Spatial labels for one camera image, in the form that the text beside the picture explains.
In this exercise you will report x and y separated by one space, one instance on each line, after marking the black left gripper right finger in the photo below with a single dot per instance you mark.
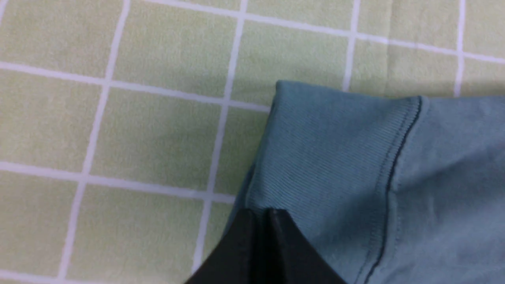
289 257

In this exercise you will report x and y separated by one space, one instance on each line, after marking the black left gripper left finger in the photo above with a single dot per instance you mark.
232 261

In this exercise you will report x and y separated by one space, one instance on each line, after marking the green long-sleeved shirt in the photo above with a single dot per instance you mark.
388 191

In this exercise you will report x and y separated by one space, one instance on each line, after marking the green checkered tablecloth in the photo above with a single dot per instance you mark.
128 125

